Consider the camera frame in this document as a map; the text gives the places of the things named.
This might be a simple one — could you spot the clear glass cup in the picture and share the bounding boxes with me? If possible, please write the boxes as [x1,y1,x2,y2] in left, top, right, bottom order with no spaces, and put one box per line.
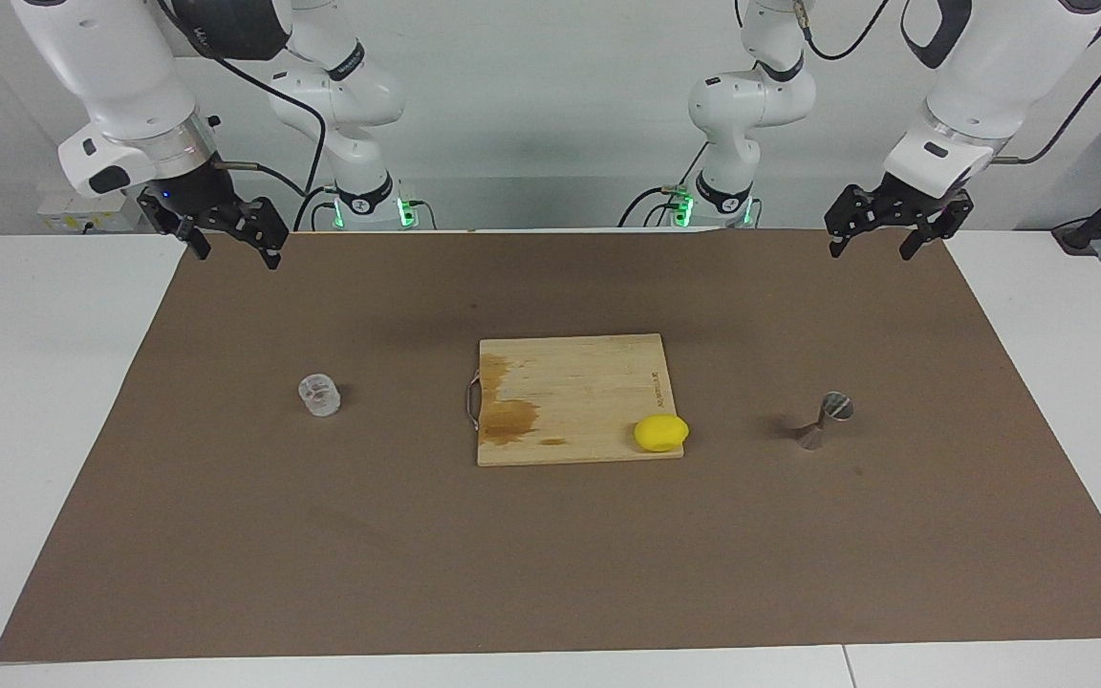
[298,373,341,418]

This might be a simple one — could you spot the steel jigger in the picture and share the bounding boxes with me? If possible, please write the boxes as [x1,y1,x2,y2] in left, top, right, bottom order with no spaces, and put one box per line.
[796,392,854,451]

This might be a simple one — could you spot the white power strip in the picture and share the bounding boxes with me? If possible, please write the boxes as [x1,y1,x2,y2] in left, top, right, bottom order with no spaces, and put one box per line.
[37,191,145,233]

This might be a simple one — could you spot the yellow lemon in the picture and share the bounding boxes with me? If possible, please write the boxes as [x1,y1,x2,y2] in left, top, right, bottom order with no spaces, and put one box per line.
[634,414,690,453]

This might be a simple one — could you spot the wooden cutting board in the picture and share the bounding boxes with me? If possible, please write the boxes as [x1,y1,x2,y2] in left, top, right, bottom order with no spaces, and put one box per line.
[467,333,685,467]

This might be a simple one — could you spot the brown table mat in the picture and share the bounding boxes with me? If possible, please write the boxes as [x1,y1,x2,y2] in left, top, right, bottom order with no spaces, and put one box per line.
[0,229,1101,662]

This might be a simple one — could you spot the black right base cable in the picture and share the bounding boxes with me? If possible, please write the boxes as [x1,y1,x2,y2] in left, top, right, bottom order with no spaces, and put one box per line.
[292,186,341,232]

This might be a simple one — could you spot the black base cable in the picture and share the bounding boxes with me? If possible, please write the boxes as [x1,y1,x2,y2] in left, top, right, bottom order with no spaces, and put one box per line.
[617,141,712,228]
[292,186,341,232]

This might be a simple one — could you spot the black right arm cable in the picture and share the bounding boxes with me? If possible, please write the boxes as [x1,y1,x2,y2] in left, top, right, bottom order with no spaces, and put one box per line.
[157,0,332,232]

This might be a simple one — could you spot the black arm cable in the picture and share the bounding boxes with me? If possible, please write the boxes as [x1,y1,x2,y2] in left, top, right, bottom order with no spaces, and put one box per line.
[794,0,1101,165]
[157,0,332,232]

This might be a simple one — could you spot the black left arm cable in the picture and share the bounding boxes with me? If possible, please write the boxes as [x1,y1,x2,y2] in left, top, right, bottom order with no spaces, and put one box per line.
[794,0,1101,165]

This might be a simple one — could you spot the black left base cable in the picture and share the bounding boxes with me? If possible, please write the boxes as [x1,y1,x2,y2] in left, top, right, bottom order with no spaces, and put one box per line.
[617,141,712,228]

